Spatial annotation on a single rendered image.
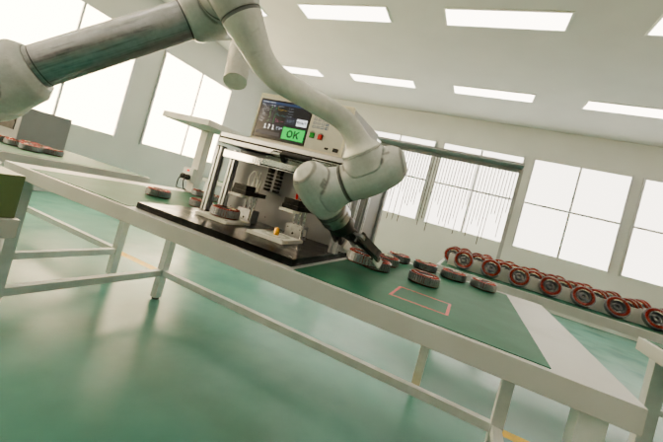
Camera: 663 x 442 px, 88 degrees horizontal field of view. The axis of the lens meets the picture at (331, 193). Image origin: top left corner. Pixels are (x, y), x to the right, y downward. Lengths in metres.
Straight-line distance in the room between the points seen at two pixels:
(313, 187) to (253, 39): 0.37
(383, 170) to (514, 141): 6.97
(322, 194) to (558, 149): 7.14
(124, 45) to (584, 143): 7.57
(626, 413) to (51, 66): 1.40
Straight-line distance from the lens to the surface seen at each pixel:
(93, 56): 1.08
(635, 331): 2.35
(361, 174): 0.84
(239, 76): 2.58
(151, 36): 1.07
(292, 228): 1.36
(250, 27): 0.90
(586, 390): 0.89
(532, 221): 7.56
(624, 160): 8.02
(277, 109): 1.51
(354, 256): 1.11
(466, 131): 7.78
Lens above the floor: 0.96
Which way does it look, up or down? 1 degrees up
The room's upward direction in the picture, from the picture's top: 15 degrees clockwise
